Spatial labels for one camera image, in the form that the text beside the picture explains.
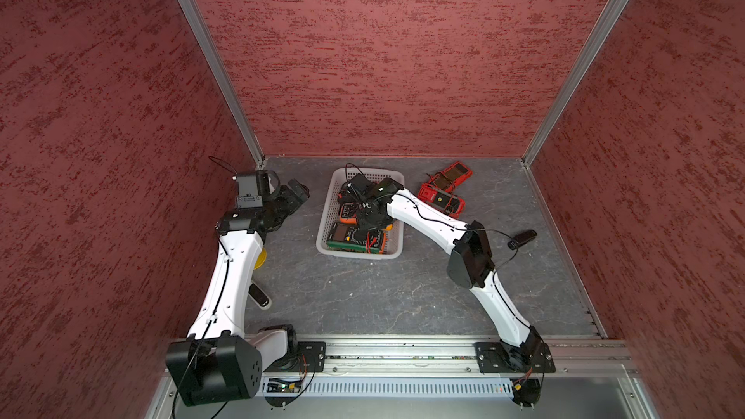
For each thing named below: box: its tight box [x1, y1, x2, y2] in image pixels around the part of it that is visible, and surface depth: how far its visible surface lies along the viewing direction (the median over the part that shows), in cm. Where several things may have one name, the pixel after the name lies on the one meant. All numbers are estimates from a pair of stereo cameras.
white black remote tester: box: [247, 280, 273, 311], surface depth 82 cm
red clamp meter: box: [417, 182, 466, 219], surface depth 102 cm
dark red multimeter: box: [428, 161, 474, 193], surface depth 112 cm
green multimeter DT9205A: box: [325, 222, 383, 254], surface depth 89 cm
